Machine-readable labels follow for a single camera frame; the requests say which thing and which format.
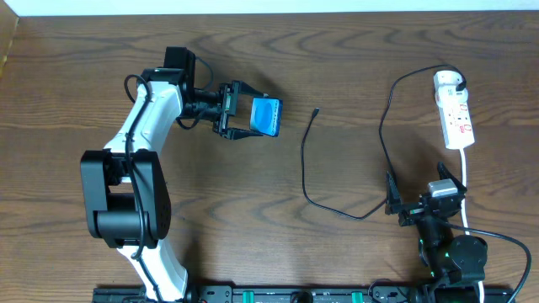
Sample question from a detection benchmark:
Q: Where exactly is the white power strip cord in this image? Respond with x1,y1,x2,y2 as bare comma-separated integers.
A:
458,147,486,303

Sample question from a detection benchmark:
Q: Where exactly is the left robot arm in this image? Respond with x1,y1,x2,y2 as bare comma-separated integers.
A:
80,46,283,302

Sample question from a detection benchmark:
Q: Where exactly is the black USB charging cable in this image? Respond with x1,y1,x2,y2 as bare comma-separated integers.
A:
300,63,467,221

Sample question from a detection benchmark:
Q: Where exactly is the blue screen Galaxy smartphone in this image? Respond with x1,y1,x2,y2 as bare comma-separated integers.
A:
249,98,283,137

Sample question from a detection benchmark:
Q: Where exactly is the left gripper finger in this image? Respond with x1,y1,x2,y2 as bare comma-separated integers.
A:
224,128,264,141
237,81,269,98

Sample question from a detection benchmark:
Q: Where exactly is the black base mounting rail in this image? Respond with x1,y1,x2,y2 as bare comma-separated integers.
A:
90,284,512,303

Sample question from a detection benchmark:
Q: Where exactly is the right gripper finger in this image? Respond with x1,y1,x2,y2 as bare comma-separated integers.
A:
437,162,467,194
385,172,403,215

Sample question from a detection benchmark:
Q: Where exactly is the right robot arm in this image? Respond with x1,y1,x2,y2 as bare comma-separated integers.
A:
385,162,488,302

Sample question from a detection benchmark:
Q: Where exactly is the white USB charger plug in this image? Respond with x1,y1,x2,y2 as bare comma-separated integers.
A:
433,70,468,97

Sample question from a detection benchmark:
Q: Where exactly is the white power strip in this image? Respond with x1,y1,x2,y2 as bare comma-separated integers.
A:
435,88,475,150

